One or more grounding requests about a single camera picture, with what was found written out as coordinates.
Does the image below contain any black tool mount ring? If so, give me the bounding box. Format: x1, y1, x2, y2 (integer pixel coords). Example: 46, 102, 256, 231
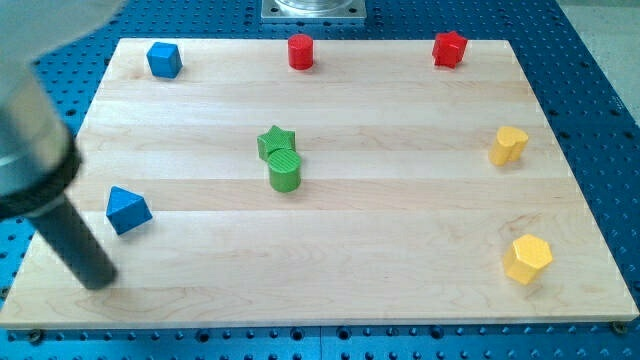
1, 137, 82, 220

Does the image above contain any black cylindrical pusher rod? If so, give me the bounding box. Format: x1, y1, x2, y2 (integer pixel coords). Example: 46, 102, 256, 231
26, 194, 117, 290

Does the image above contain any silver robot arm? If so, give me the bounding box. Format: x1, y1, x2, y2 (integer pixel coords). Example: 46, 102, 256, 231
1, 0, 122, 290

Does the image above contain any blue triangle block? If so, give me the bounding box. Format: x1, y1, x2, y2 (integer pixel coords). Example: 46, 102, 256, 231
106, 186, 153, 235

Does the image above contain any light wooden board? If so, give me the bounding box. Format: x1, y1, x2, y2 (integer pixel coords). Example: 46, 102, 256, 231
1, 39, 638, 329

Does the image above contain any blue cube block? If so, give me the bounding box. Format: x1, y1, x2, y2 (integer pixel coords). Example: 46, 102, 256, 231
146, 42, 182, 78

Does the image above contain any green cylinder block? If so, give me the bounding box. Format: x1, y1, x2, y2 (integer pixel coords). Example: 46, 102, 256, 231
267, 149, 302, 193

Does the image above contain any green star block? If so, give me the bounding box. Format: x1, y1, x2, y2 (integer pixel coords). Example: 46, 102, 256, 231
257, 126, 296, 161

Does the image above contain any red cylinder block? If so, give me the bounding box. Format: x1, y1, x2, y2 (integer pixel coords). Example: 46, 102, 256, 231
287, 34, 314, 70

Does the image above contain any red star block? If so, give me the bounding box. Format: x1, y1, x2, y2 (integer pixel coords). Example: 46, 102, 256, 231
432, 31, 468, 69

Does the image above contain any yellow heart block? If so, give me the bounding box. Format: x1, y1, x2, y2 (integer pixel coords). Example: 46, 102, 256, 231
488, 126, 529, 166

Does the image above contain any yellow hexagon block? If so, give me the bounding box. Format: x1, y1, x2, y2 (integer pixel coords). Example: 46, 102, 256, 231
503, 234, 553, 285

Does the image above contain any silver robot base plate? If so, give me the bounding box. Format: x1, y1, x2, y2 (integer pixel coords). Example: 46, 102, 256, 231
260, 0, 367, 23

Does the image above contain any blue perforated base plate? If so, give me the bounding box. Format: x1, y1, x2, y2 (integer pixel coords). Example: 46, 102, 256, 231
1, 0, 639, 359

